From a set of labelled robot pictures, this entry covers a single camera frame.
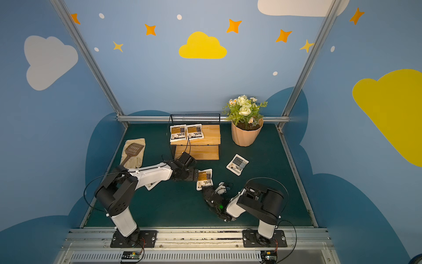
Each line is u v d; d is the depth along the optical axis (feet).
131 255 2.35
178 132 3.06
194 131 3.08
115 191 1.56
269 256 2.39
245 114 2.84
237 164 3.27
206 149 3.53
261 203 1.55
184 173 2.63
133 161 3.32
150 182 1.94
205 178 3.05
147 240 2.42
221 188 2.74
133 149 3.42
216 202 2.25
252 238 2.45
